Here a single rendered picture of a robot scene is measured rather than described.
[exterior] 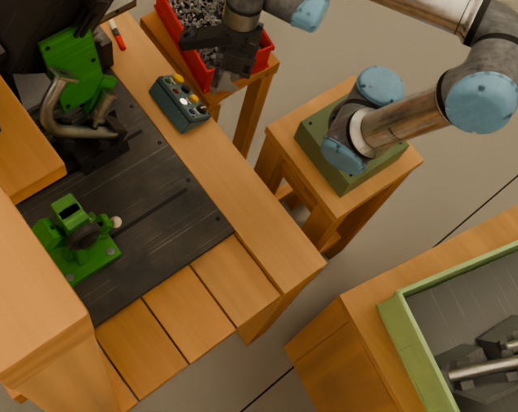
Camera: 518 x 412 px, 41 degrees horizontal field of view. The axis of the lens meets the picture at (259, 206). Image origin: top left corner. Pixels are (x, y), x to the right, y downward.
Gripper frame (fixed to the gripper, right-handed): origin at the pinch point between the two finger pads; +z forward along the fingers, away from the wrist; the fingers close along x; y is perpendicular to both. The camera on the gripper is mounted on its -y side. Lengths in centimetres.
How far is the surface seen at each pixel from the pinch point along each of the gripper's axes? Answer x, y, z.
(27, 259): -86, -13, -57
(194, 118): 7.9, -2.2, 18.7
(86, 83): -2.8, -27.6, 5.2
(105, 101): -3.1, -22.8, 9.0
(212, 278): -26.9, 10.5, 35.4
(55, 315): -90, -10, -56
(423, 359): -38, 63, 32
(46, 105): -12.7, -33.6, 4.2
